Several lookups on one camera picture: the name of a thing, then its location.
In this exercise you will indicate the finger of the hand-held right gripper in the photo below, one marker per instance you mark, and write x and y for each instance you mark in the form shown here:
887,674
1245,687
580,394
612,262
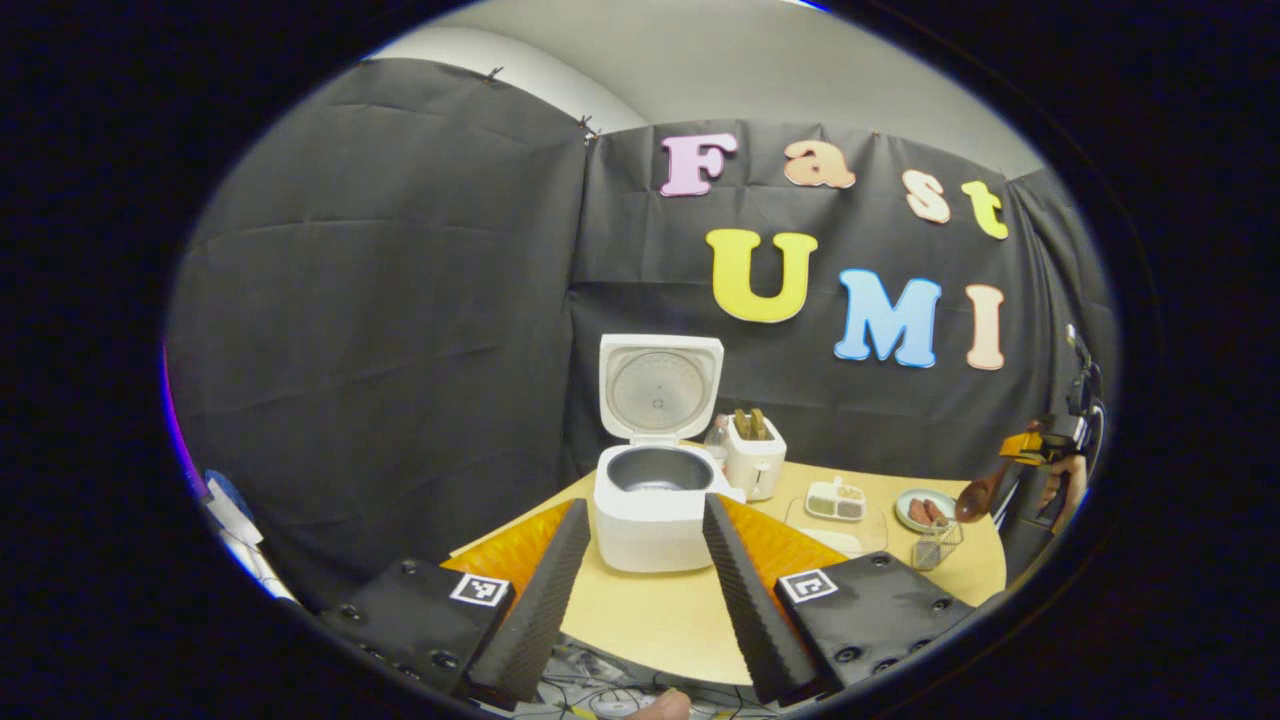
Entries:
1025,447

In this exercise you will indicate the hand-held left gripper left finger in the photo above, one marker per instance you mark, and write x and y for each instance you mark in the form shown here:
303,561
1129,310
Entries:
545,600

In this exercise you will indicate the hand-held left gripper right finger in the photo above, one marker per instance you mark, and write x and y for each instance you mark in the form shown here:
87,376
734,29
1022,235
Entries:
750,600

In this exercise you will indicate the brown wooden spoon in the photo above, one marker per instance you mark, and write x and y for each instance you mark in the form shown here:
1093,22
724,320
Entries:
975,497

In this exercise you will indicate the white rice cooker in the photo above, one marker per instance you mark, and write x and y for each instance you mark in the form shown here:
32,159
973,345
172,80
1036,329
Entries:
650,530

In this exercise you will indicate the clear container of rice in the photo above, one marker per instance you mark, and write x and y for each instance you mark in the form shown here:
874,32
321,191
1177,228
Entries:
860,540

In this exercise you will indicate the brown sausage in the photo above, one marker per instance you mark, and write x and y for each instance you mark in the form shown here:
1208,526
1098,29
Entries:
919,512
937,511

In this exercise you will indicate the white toaster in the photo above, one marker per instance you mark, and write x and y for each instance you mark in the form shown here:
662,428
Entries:
755,470

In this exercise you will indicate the white divided grain dish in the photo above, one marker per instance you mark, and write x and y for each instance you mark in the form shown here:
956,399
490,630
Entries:
835,500

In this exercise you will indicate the pale green plate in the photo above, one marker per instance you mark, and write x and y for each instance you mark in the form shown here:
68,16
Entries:
905,515

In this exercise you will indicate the clear plastic bottle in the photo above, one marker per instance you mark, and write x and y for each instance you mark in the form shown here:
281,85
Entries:
716,445

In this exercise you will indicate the brown bread slice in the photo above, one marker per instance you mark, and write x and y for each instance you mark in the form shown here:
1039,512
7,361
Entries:
741,424
759,423

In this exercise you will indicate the blue and white object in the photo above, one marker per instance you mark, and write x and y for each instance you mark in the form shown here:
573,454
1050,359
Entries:
235,520

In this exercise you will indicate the black backdrop cloth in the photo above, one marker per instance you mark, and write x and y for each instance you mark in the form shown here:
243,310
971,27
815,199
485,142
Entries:
400,300

